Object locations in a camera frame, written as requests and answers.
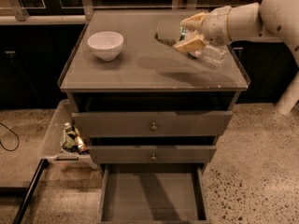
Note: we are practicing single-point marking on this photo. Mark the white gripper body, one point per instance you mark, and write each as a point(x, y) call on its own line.
point(217, 26)

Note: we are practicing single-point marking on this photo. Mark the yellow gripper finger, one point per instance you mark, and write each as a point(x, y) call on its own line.
point(194, 23)
point(190, 44)

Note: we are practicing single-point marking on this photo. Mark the green white 7up can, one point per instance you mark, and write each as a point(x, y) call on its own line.
point(169, 33)

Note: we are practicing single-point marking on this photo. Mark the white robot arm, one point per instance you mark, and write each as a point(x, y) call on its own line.
point(269, 21)

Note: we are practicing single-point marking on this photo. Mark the grey drawer cabinet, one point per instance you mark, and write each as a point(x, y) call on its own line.
point(147, 76)

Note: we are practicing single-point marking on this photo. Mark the grey top drawer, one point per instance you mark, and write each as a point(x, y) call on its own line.
point(153, 124)

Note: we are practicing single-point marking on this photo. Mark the grey drawer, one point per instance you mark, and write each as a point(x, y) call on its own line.
point(153, 124)
point(153, 194)
point(152, 154)

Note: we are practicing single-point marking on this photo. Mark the grey middle drawer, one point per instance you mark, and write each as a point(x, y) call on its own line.
point(152, 154)

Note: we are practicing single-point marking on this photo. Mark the grey bottom drawer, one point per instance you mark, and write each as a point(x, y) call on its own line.
point(153, 194)

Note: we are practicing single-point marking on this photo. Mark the clear plastic water bottle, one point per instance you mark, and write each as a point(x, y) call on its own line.
point(210, 54)

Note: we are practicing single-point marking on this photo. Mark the white ceramic bowl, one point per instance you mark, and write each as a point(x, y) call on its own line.
point(106, 45)

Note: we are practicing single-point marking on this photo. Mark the small bottle in bin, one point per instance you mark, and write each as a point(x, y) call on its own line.
point(82, 148)

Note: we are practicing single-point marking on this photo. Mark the green packet in bin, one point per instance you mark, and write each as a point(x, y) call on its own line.
point(68, 143)

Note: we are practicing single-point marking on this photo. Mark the metal railing frame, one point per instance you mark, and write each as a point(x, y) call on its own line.
point(84, 6)

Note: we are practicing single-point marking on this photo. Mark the black floor rail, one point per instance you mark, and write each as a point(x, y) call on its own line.
point(26, 199)

